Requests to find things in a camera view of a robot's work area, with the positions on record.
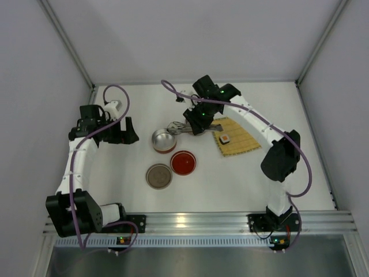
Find red steel container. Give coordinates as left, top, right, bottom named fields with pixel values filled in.
left=151, top=128, right=177, bottom=154

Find bamboo mat tray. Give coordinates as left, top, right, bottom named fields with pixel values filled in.
left=213, top=117, right=261, bottom=157

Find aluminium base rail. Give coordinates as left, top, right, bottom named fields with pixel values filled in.
left=42, top=211, right=357, bottom=236

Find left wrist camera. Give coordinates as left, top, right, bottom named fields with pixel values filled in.
left=103, top=100, right=122, bottom=120

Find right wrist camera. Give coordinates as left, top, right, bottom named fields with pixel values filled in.
left=175, top=91, right=196, bottom=103

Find steel tongs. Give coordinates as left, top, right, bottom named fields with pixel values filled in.
left=166, top=121, right=223, bottom=136

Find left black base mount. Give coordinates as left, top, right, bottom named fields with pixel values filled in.
left=101, top=214, right=147, bottom=234

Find red round lid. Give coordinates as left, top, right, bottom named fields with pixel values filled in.
left=170, top=150, right=197, bottom=176

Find left aluminium frame post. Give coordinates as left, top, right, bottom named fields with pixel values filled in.
left=37, top=0, right=95, bottom=91

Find beige round lid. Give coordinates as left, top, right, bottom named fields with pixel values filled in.
left=145, top=163, right=172, bottom=190

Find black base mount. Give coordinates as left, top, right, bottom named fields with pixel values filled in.
left=101, top=214, right=147, bottom=234
left=247, top=213, right=300, bottom=234

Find slotted cable duct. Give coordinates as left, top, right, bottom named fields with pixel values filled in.
left=53, top=235, right=292, bottom=248

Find right aluminium frame post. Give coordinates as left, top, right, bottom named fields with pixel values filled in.
left=295, top=0, right=351, bottom=88

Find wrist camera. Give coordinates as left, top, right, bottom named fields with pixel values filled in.
left=175, top=91, right=196, bottom=103
left=103, top=100, right=122, bottom=120

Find aluminium frame post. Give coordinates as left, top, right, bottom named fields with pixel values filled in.
left=37, top=0, right=95, bottom=91
left=295, top=0, right=351, bottom=88

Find orange sushi roll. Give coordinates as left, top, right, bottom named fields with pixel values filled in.
left=219, top=134, right=231, bottom=145

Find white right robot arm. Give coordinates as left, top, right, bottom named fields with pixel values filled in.
left=182, top=75, right=300, bottom=228

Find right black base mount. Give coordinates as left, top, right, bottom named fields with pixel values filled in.
left=247, top=213, right=300, bottom=234

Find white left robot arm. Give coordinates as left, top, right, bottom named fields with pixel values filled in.
left=46, top=100, right=139, bottom=238

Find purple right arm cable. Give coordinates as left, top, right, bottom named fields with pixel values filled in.
left=160, top=80, right=313, bottom=253

